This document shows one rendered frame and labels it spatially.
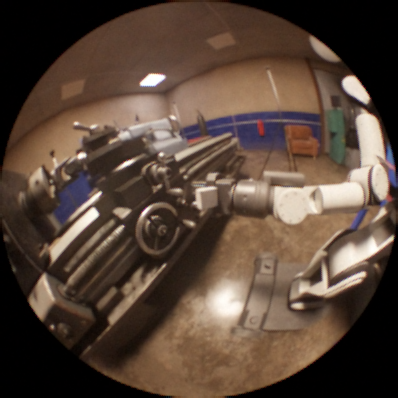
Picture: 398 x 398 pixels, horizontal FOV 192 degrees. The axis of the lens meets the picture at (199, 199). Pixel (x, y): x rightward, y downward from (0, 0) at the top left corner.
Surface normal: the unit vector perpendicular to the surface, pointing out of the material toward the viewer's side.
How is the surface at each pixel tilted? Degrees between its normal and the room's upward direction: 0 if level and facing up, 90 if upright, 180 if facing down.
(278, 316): 0
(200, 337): 0
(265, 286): 0
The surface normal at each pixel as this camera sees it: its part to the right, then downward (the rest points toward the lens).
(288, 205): -0.57, 0.08
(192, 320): -0.25, -0.82
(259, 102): -0.51, 0.57
